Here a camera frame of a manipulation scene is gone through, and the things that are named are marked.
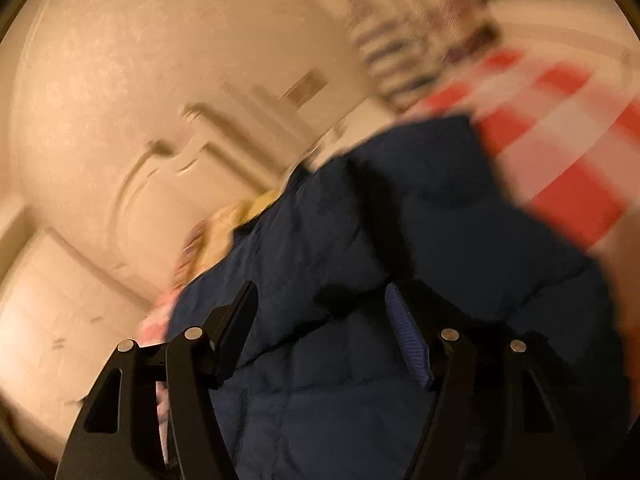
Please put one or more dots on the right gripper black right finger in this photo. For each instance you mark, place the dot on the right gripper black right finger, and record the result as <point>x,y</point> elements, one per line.
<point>505,404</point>

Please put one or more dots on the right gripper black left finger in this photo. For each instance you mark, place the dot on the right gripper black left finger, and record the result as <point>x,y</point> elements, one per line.
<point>149,414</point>

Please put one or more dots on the navy blue puffer jacket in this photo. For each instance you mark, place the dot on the navy blue puffer jacket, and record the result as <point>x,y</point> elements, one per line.
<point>322,390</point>

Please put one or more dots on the white wardrobe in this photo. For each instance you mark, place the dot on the white wardrobe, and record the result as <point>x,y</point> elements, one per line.
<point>61,318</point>

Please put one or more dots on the colourful patterned pillow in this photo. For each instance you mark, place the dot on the colourful patterned pillow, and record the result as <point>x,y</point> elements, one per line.
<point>187,262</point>

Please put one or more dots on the yellow pillow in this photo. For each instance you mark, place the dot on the yellow pillow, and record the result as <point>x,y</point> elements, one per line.
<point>221,226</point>

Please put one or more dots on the white wooden headboard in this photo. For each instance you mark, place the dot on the white wooden headboard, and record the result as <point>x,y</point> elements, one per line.
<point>231,153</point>

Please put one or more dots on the red white checkered blanket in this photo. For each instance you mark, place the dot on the red white checkered blanket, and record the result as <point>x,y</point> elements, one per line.
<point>565,139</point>

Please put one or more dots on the boat print curtain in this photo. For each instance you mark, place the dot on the boat print curtain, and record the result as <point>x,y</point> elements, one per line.
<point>407,45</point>

